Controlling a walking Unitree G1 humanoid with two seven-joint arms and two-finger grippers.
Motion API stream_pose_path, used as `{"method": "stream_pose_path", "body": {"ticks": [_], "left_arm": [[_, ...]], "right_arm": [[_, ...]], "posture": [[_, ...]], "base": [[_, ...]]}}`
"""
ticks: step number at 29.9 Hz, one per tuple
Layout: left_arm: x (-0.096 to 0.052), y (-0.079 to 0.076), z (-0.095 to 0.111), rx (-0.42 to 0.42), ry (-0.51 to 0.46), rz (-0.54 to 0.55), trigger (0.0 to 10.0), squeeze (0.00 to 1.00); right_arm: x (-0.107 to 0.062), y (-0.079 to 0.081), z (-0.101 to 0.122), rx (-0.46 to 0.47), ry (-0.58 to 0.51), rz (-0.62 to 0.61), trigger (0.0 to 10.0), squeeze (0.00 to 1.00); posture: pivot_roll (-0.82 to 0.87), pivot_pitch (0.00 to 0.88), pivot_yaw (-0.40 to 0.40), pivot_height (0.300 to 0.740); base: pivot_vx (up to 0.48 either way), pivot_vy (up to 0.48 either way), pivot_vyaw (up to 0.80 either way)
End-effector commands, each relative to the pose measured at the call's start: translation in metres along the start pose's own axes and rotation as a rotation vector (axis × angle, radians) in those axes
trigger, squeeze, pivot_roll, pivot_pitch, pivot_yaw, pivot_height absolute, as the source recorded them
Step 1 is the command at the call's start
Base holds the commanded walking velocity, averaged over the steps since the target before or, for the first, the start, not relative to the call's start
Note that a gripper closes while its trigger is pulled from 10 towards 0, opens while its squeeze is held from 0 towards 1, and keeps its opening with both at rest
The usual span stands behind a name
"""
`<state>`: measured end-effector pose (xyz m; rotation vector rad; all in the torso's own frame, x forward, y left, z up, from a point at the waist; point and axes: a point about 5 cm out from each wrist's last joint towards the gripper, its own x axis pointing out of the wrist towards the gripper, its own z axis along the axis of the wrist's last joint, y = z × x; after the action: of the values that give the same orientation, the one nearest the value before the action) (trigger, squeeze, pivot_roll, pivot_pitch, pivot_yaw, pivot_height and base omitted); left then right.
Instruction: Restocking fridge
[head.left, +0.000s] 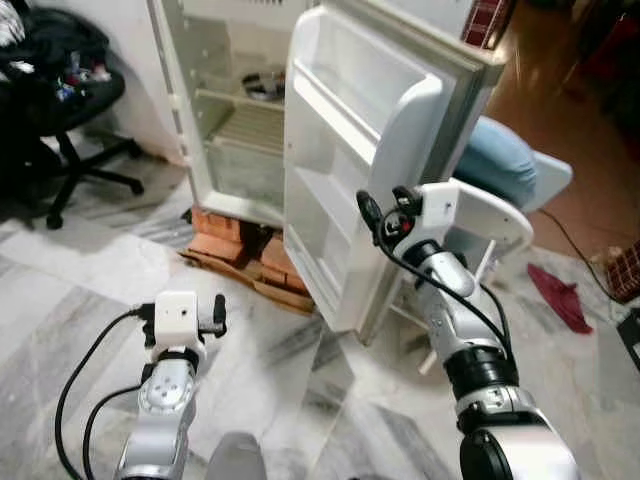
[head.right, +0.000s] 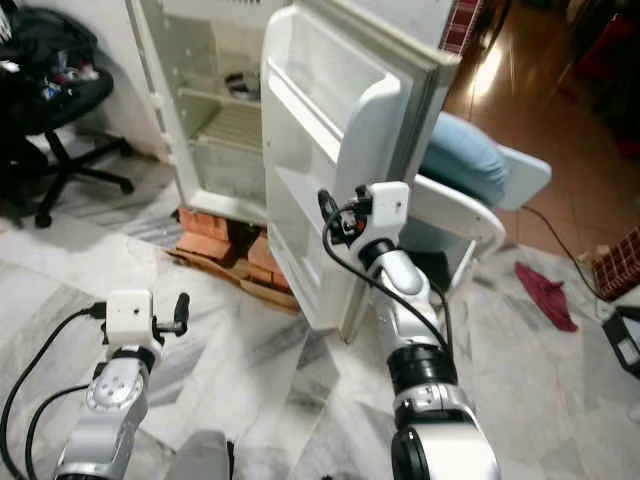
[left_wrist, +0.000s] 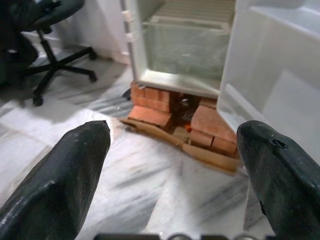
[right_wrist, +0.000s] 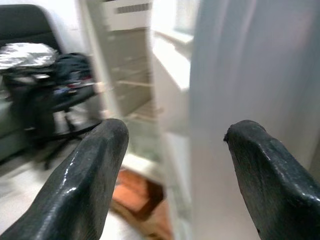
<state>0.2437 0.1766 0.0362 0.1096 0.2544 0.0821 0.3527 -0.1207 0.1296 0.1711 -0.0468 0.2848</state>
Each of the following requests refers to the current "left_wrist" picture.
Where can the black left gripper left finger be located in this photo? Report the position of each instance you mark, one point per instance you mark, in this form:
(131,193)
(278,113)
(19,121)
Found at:
(57,187)

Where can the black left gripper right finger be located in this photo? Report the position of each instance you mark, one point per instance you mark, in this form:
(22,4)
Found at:
(282,180)

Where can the silver fridge door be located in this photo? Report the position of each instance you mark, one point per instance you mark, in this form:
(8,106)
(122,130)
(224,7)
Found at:
(275,75)

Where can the silver fridge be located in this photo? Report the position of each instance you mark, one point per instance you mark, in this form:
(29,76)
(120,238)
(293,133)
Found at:
(136,50)

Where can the clear fridge crisper drawer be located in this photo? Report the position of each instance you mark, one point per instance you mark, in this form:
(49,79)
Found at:
(185,50)

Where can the white fridge shelf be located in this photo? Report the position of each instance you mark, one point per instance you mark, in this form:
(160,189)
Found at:
(190,15)

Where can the red brick stack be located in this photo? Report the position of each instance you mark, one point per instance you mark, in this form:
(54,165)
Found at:
(150,102)
(212,130)

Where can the black office chair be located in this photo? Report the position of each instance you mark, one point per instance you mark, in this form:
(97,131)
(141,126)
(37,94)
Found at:
(51,67)

